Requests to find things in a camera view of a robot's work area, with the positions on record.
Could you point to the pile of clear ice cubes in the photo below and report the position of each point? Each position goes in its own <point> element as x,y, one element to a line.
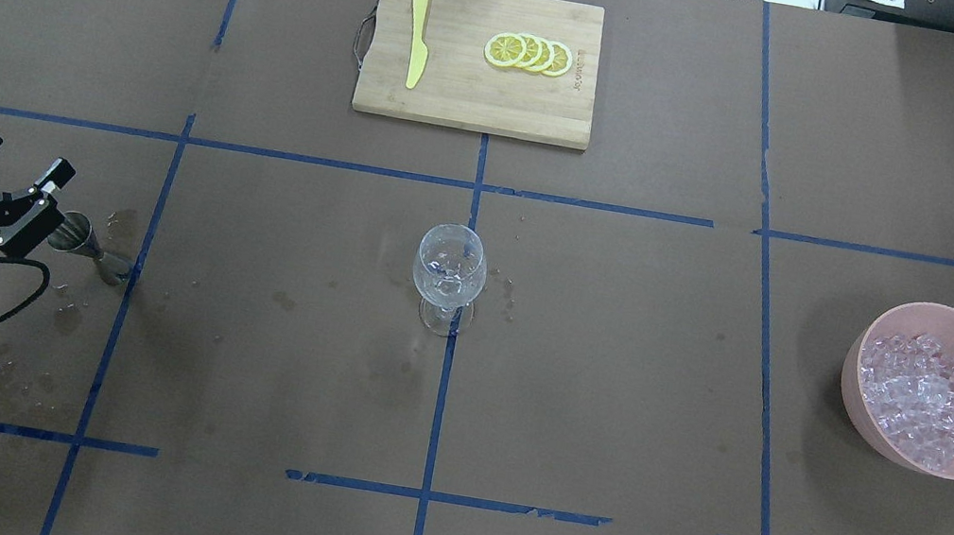
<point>908,387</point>

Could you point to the yellow plastic knife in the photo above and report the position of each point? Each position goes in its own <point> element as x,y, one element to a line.
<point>418,54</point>

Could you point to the steel double jigger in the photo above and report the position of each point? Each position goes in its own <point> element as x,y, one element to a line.
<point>76,236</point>

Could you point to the bamboo cutting board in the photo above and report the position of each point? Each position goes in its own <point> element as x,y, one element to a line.
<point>461,90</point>

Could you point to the lemon slice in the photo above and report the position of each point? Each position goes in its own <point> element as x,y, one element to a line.
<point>534,53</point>
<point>560,62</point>
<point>547,55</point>
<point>505,50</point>

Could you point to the clear wine glass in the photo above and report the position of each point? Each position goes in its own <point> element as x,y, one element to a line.
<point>449,270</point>

